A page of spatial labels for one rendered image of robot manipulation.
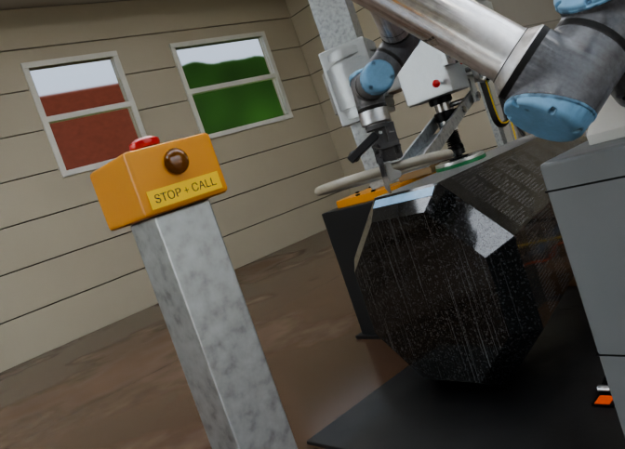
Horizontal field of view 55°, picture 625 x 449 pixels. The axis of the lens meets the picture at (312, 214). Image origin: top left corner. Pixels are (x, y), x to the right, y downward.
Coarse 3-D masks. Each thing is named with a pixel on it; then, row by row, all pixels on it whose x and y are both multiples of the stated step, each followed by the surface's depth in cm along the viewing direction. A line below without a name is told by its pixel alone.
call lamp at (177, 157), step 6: (168, 150) 72; (174, 150) 72; (180, 150) 72; (168, 156) 71; (174, 156) 71; (180, 156) 72; (186, 156) 72; (168, 162) 71; (174, 162) 71; (180, 162) 72; (186, 162) 72; (168, 168) 71; (174, 168) 71; (180, 168) 72; (186, 168) 72
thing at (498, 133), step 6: (480, 90) 494; (492, 96) 493; (486, 108) 494; (498, 114) 494; (492, 126) 495; (516, 126) 488; (498, 132) 493; (522, 132) 485; (498, 138) 495; (504, 138) 495; (516, 138) 505; (498, 144) 496
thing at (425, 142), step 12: (468, 96) 266; (480, 96) 268; (468, 108) 263; (432, 120) 259; (456, 120) 250; (420, 132) 250; (432, 132) 256; (444, 132) 239; (420, 144) 245; (432, 144) 229; (444, 144) 236; (408, 156) 235; (420, 168) 224
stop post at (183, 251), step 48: (192, 144) 74; (96, 192) 77; (144, 192) 69; (192, 192) 73; (144, 240) 76; (192, 240) 74; (192, 288) 73; (240, 288) 78; (192, 336) 74; (240, 336) 76; (192, 384) 78; (240, 384) 75; (240, 432) 74; (288, 432) 79
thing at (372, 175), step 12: (420, 156) 186; (432, 156) 188; (444, 156) 192; (372, 168) 185; (396, 168) 184; (408, 168) 226; (336, 180) 191; (348, 180) 188; (360, 180) 186; (372, 180) 230; (324, 192) 198
